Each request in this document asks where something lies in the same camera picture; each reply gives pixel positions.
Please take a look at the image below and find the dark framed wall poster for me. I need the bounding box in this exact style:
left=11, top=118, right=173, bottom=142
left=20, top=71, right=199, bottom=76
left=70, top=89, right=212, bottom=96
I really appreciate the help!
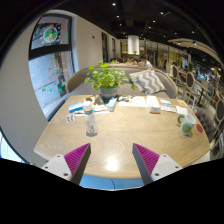
left=29, top=14, right=73, bottom=51

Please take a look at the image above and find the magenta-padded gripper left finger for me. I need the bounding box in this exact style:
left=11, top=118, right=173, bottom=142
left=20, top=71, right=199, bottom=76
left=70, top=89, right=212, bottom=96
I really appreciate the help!
left=41, top=143, right=92, bottom=186

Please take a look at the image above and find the group of dining chairs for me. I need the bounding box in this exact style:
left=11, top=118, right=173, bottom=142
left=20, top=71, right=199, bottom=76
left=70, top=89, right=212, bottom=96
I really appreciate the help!
left=169, top=63, right=224, bottom=134

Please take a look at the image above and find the small printed card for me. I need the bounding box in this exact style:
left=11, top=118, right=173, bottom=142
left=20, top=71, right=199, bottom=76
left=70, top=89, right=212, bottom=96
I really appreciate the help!
left=65, top=113, right=76, bottom=124

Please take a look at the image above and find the white mug with green print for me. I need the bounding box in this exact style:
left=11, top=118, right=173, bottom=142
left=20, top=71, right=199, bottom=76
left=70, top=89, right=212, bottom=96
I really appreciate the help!
left=176, top=113, right=197, bottom=137

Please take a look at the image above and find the grey white chevron pillow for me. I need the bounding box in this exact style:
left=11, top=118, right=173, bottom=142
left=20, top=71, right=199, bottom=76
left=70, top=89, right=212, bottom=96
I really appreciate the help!
left=128, top=68, right=167, bottom=95

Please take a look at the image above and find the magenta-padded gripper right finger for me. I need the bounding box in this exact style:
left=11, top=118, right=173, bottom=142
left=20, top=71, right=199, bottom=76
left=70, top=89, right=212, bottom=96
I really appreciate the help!
left=132, top=143, right=183, bottom=186

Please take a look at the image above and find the window with festive decals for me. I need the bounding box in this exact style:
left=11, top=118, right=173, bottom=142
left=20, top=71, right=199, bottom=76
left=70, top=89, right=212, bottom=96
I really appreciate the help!
left=28, top=49, right=76, bottom=118

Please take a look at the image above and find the group of ceiling lights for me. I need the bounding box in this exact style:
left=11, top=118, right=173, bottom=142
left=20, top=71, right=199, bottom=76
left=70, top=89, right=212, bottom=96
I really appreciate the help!
left=109, top=1, right=201, bottom=46

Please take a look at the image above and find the white round column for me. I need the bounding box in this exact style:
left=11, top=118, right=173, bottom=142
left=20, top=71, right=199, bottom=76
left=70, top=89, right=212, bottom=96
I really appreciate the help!
left=127, top=34, right=141, bottom=56

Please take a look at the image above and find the person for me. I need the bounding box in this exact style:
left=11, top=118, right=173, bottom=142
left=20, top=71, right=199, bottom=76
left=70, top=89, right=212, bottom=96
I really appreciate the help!
left=138, top=55, right=154, bottom=69

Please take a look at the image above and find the clear plastic cup with straw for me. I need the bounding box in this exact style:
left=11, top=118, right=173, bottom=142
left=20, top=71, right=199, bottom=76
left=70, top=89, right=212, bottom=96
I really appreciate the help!
left=187, top=103, right=198, bottom=116

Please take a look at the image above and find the blue tissue pack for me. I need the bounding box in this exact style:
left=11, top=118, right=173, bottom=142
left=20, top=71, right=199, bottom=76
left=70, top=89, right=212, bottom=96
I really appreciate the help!
left=68, top=101, right=84, bottom=114

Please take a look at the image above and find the green potted plant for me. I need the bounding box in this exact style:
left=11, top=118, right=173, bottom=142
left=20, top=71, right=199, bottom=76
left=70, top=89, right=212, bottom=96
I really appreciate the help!
left=83, top=60, right=137, bottom=101

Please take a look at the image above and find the grey curved sofa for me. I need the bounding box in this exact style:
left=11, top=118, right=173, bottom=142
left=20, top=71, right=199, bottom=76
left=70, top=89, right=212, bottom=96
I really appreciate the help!
left=65, top=64, right=179, bottom=100

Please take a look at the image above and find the small blue white box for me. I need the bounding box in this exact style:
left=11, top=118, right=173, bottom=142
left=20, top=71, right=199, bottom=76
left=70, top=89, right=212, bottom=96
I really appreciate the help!
left=159, top=98, right=173, bottom=108

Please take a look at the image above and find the grey tufted armchair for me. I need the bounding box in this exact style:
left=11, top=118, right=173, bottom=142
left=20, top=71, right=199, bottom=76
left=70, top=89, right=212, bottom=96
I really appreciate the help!
left=193, top=105, right=216, bottom=143

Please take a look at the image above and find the clear plastic water bottle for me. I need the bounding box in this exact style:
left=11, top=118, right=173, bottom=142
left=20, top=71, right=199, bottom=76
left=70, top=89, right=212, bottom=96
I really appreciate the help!
left=82, top=100, right=99, bottom=138

